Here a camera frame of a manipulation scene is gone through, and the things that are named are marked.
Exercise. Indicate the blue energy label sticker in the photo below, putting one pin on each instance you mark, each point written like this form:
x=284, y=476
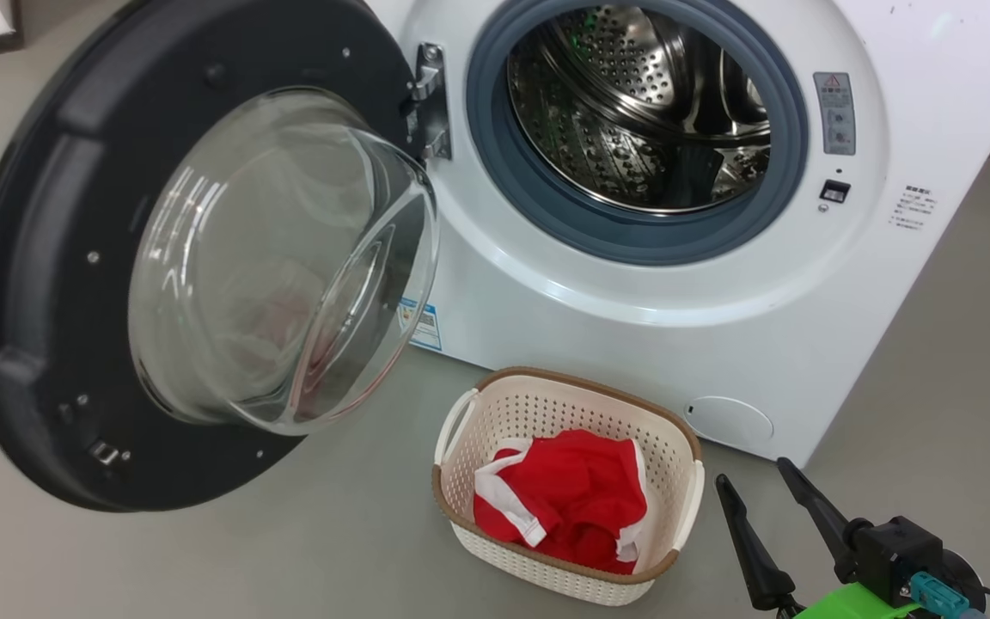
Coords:
x=422, y=325

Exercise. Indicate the round black glass washer door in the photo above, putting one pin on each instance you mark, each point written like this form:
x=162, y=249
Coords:
x=48, y=258

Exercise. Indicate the cream perforated laundry basket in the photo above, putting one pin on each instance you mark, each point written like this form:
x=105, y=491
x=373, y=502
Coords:
x=546, y=404

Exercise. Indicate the grey rubber door gasket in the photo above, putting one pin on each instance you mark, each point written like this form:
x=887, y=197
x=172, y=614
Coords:
x=495, y=155

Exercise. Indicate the black door latch socket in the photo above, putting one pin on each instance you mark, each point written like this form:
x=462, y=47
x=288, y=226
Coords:
x=834, y=191

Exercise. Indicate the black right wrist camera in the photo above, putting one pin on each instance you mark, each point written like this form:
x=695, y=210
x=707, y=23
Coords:
x=899, y=550

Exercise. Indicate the round white filter cover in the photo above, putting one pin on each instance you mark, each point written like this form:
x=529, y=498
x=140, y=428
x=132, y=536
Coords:
x=729, y=421

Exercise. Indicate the white front-load washing machine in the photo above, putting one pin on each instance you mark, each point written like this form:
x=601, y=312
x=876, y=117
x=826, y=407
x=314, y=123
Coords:
x=632, y=344

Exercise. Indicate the steel perforated washer drum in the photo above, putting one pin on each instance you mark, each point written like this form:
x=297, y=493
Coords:
x=615, y=103

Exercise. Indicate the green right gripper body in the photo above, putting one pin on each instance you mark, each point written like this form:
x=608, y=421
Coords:
x=856, y=606

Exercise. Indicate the teal right camera connector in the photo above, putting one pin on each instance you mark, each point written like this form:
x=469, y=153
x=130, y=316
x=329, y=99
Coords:
x=938, y=593

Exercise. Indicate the metal door hinge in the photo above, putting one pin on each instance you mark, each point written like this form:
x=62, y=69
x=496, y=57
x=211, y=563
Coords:
x=429, y=103

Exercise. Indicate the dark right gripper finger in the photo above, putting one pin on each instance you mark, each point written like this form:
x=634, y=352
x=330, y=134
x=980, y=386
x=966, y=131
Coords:
x=757, y=567
x=821, y=516

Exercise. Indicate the small printed text label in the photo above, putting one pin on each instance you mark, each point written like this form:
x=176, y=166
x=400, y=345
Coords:
x=912, y=208

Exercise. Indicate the red and white garment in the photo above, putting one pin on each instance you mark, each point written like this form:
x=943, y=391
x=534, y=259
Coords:
x=572, y=490

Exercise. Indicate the grey warning sticker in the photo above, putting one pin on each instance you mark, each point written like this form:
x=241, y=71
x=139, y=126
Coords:
x=834, y=112

